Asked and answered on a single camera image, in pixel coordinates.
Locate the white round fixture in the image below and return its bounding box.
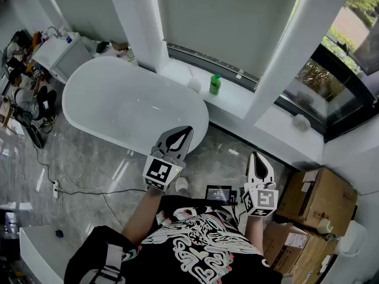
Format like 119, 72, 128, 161
337, 220, 368, 259

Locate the black floor cable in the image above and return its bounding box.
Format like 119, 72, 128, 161
29, 122, 149, 229

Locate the small black screen device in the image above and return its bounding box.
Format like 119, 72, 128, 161
205, 185, 233, 206

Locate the grey roller blind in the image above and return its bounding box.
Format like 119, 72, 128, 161
153, 0, 303, 80

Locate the person's right forearm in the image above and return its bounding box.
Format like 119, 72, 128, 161
244, 216, 264, 256

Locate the large cardboard box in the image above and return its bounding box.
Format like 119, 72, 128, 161
277, 167, 358, 237

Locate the person in black t-shirt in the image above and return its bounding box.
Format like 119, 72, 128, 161
63, 195, 284, 284

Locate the white bath pouf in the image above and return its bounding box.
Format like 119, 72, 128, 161
188, 64, 202, 93

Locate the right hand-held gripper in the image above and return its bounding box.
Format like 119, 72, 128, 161
242, 151, 279, 218

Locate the chrome faucet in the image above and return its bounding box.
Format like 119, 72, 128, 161
46, 25, 63, 39

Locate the person's grey shoe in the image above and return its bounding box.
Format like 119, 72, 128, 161
174, 176, 190, 192

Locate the person's left forearm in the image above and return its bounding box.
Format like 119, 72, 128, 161
121, 186, 164, 247

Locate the black window frame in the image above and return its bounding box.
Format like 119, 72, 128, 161
275, 25, 379, 143

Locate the white sink cabinet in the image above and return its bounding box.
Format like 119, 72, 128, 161
31, 31, 93, 84

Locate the grey chest harness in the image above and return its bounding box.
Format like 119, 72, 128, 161
79, 243, 125, 284

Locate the black bag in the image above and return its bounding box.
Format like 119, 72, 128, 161
14, 111, 47, 149

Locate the white bathtub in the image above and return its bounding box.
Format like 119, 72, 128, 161
61, 56, 210, 156

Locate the white low cabinet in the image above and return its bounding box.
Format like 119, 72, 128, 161
19, 225, 78, 284

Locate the green plastic bottle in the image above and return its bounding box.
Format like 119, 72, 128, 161
208, 74, 222, 96

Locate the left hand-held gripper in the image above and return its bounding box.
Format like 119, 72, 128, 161
143, 125, 194, 192

